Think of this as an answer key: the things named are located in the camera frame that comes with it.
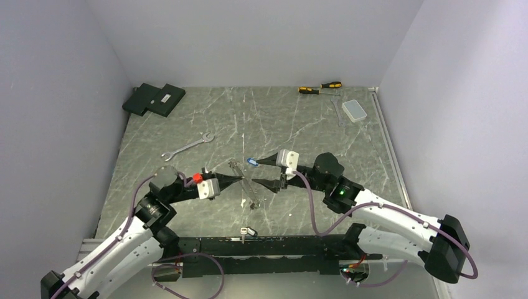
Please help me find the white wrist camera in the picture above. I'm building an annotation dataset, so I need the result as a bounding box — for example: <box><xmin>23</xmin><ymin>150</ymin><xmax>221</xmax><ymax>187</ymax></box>
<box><xmin>275</xmin><ymin>149</ymin><xmax>299</xmax><ymax>180</ymax></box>
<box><xmin>192</xmin><ymin>173</ymin><xmax>220</xmax><ymax>199</ymax></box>

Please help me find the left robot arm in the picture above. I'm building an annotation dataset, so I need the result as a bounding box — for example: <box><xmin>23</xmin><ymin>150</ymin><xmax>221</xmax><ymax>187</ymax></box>
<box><xmin>40</xmin><ymin>166</ymin><xmax>244</xmax><ymax>298</ymax></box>

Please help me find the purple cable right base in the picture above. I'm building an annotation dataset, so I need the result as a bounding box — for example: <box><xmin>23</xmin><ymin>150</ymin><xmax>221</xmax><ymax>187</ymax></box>
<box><xmin>341</xmin><ymin>255</ymin><xmax>409</xmax><ymax>289</ymax></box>

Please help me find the black flat case right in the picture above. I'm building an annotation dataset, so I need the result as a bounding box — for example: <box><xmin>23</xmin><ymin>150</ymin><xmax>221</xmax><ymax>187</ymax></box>
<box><xmin>148</xmin><ymin>83</ymin><xmax>186</xmax><ymax>117</ymax></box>

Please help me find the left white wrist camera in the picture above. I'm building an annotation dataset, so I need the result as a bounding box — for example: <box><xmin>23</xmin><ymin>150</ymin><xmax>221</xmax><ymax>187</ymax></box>
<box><xmin>192</xmin><ymin>173</ymin><xmax>220</xmax><ymax>199</ymax></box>

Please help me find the blue tag key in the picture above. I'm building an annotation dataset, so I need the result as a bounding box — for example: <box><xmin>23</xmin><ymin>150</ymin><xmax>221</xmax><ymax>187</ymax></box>
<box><xmin>247</xmin><ymin>158</ymin><xmax>259</xmax><ymax>167</ymax></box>

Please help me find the orange black screwdriver upper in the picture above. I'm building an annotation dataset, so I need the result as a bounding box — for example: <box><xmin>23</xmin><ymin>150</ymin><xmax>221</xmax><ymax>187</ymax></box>
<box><xmin>317</xmin><ymin>81</ymin><xmax>342</xmax><ymax>89</ymax></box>

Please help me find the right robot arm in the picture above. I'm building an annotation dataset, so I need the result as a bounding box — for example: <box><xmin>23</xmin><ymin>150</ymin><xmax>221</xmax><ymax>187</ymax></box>
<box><xmin>251</xmin><ymin>149</ymin><xmax>479</xmax><ymax>284</ymax></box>

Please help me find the silver wrench near right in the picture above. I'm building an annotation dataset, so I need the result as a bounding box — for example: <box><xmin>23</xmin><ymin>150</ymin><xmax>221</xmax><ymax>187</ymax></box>
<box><xmin>331</xmin><ymin>98</ymin><xmax>346</xmax><ymax>127</ymax></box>

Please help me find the silver wrench near left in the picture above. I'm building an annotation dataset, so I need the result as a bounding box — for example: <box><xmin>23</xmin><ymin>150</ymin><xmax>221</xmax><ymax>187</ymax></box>
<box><xmin>161</xmin><ymin>132</ymin><xmax>215</xmax><ymax>161</ymax></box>

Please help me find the orange black screwdriver lower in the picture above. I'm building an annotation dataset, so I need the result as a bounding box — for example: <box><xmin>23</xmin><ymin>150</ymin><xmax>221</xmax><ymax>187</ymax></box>
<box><xmin>298</xmin><ymin>87</ymin><xmax>341</xmax><ymax>96</ymax></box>

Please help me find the black flat case left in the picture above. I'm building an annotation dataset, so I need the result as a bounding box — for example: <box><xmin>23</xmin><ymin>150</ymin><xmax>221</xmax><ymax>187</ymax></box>
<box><xmin>122</xmin><ymin>83</ymin><xmax>161</xmax><ymax>116</ymax></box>

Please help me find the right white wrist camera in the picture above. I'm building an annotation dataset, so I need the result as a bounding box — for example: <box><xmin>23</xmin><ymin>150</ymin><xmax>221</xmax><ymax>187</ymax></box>
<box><xmin>275</xmin><ymin>149</ymin><xmax>299</xmax><ymax>180</ymax></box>

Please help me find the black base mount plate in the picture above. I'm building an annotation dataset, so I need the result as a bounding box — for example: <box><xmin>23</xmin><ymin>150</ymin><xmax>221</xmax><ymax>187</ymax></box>
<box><xmin>159</xmin><ymin>234</ymin><xmax>361</xmax><ymax>278</ymax></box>

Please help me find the black flat case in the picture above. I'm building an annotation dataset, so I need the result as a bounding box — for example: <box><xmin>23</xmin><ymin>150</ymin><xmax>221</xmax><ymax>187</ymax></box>
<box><xmin>148</xmin><ymin>83</ymin><xmax>186</xmax><ymax>117</ymax></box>
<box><xmin>122</xmin><ymin>83</ymin><xmax>161</xmax><ymax>116</ymax></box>

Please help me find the black tag key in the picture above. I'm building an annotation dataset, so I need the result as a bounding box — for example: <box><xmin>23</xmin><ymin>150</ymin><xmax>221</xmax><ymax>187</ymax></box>
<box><xmin>240</xmin><ymin>227</ymin><xmax>258</xmax><ymax>244</ymax></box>

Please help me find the silver wrench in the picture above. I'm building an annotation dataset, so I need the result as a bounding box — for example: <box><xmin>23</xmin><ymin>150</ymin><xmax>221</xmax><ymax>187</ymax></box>
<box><xmin>331</xmin><ymin>98</ymin><xmax>346</xmax><ymax>127</ymax></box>
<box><xmin>161</xmin><ymin>132</ymin><xmax>215</xmax><ymax>161</ymax></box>

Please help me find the clear plastic box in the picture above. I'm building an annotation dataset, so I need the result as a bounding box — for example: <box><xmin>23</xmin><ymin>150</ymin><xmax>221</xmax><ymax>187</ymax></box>
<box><xmin>342</xmin><ymin>100</ymin><xmax>367</xmax><ymax>123</ymax></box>

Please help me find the orange black screwdriver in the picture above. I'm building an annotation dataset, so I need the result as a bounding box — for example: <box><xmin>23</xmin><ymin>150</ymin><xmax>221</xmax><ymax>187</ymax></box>
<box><xmin>317</xmin><ymin>81</ymin><xmax>342</xmax><ymax>89</ymax></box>
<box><xmin>298</xmin><ymin>87</ymin><xmax>341</xmax><ymax>96</ymax></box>

